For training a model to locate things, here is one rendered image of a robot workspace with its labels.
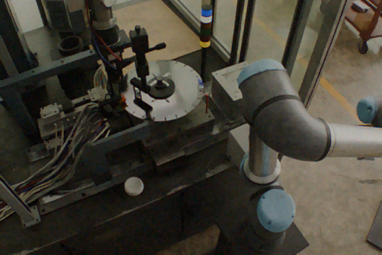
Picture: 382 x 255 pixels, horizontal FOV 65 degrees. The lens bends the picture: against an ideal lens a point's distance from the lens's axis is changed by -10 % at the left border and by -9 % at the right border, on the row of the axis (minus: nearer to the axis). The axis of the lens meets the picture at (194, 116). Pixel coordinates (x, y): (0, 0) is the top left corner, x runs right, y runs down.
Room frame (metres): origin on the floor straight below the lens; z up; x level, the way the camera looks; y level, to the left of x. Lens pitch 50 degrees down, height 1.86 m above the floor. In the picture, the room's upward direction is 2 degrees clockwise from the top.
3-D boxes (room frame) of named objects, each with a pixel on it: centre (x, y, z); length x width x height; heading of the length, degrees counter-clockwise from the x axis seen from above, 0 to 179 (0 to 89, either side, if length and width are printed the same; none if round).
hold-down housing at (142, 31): (0.83, 0.18, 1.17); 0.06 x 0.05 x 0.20; 110
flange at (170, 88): (0.89, 0.13, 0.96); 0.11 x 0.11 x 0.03
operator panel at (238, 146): (0.75, -0.28, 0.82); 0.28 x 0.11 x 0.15; 119
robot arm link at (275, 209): (0.40, -0.26, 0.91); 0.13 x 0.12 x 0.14; 12
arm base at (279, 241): (0.39, -0.26, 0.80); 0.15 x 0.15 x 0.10
